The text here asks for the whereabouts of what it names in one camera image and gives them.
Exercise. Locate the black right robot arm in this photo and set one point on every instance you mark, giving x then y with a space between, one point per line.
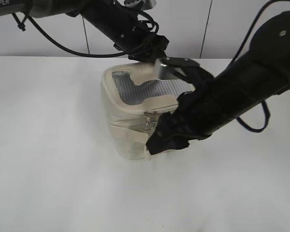
263 71

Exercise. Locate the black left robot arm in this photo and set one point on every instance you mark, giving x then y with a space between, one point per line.
133 31

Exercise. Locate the cream bag with mesh top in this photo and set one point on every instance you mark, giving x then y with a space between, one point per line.
130 90

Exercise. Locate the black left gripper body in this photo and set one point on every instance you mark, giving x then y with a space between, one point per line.
152 51

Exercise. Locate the silver zipper pull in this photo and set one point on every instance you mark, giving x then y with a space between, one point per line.
150 121

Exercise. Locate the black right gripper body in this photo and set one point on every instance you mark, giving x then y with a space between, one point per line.
173 130

